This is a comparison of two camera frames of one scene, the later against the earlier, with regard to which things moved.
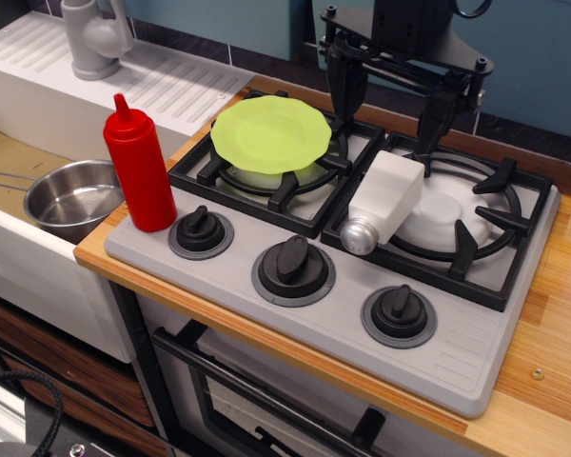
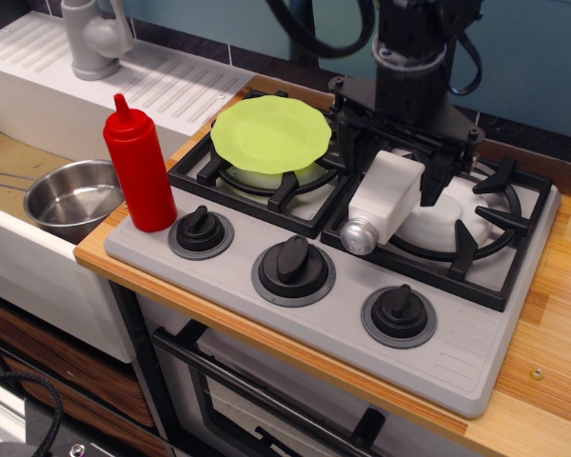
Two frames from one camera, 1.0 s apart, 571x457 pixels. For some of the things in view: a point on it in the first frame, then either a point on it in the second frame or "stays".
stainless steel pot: (69, 198) stays
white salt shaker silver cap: (385, 206) stays
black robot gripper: (411, 42) -> (415, 105)
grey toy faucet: (95, 44) stays
